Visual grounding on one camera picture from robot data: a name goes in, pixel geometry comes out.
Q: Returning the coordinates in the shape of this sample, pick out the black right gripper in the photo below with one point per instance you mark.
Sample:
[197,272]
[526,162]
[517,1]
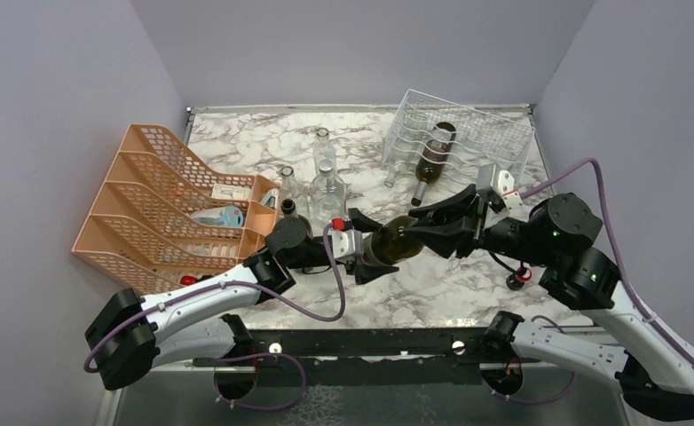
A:
[445,240]

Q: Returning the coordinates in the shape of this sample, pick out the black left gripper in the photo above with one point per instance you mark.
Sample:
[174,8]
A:
[364,272]

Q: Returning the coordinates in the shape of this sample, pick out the green wine bottle dark label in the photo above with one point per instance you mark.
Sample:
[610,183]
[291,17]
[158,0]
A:
[390,244]

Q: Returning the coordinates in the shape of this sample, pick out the clear bottle with silver cap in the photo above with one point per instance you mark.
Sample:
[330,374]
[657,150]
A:
[328,192]

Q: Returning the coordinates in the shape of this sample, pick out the green wine bottle white label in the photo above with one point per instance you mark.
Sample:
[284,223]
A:
[433,159]

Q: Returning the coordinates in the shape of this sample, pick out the green wine bottle silver neck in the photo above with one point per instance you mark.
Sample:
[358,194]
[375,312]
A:
[289,209]

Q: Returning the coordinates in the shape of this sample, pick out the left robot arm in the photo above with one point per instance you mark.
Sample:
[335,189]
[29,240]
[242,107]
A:
[133,334]

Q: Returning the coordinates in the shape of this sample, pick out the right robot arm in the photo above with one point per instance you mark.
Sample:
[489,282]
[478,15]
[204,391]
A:
[652,368]

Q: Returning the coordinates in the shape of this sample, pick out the clear square glass bottle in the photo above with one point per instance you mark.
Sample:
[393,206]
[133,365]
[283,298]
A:
[293,194]

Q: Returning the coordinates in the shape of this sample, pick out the tall clear glass bottle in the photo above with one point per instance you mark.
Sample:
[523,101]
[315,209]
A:
[323,147]

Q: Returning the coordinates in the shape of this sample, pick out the red and black stopper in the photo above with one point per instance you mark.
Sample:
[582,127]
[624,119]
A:
[517,279]

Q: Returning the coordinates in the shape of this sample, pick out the white card box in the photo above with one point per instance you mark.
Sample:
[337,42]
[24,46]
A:
[230,192]

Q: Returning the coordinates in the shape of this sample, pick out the blue correction tape package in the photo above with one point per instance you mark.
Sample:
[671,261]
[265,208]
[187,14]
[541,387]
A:
[226,216]

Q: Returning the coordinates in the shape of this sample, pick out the orange plastic file organizer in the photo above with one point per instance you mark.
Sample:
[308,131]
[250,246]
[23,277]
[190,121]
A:
[139,231]

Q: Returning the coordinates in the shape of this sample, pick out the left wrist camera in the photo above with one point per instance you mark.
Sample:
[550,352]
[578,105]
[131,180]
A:
[347,243]

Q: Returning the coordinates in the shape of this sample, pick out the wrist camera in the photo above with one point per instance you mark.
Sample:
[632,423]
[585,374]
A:
[497,185]
[347,243]

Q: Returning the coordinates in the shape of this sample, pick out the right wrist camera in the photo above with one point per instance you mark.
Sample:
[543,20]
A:
[497,185]

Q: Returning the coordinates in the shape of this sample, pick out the white wire wine rack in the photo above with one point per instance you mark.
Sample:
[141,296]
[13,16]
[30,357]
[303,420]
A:
[484,135]

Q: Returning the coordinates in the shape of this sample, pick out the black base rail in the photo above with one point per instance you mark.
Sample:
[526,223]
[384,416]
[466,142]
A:
[358,357]

